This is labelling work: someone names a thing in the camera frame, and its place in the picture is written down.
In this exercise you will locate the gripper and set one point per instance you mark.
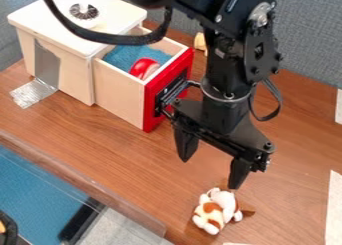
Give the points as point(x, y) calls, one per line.
point(222, 122)

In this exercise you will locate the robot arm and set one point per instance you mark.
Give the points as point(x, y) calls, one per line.
point(231, 65)

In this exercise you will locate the drawer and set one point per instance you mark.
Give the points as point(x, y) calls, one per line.
point(118, 89)

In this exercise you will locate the white and brown plush dog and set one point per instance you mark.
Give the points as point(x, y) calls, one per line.
point(216, 210)

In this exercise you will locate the red and white toy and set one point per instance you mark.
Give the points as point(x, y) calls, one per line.
point(143, 69)

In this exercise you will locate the beige toy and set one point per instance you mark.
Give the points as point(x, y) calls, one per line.
point(200, 42)

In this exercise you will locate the white paper sheet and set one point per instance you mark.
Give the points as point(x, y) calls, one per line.
point(339, 105)
point(335, 209)

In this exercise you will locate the blue cloth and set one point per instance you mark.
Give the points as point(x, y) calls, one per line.
point(127, 54)

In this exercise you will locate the cabinet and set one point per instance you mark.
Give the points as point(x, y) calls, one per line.
point(67, 59)

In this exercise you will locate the grey tape strip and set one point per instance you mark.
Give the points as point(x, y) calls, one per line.
point(44, 67)

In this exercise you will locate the black and white toy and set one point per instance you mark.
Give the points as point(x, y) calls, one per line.
point(83, 11)

